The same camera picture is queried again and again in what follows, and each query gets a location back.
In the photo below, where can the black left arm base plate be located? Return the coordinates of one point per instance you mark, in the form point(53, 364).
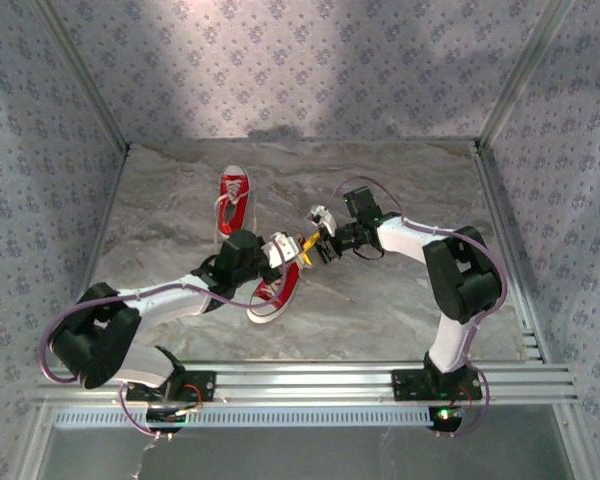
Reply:
point(205, 385)

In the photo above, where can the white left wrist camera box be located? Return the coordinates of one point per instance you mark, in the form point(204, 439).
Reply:
point(280, 247)

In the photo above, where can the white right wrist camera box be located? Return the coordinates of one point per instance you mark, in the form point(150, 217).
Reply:
point(322, 217)

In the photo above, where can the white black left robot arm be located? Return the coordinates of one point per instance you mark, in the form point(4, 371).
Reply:
point(165, 300)

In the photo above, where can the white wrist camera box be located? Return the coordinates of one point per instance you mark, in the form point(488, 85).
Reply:
point(280, 247)
point(322, 217)

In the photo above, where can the aluminium frame post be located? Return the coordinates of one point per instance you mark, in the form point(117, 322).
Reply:
point(521, 75)
point(90, 75)

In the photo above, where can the aluminium mounting rail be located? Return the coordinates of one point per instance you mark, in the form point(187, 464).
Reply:
point(305, 385)

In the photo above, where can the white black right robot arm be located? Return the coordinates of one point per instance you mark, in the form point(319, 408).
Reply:
point(405, 235)

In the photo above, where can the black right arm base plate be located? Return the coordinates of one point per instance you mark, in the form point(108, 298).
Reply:
point(405, 385)

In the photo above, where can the red canvas sneaker white laces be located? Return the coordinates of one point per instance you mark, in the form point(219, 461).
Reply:
point(235, 177)
point(280, 295)

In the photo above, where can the aluminium side rail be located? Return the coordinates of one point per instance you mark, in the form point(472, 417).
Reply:
point(499, 210)
point(107, 215)

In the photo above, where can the grey sheet metal panel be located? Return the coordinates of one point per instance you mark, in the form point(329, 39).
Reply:
point(305, 455)

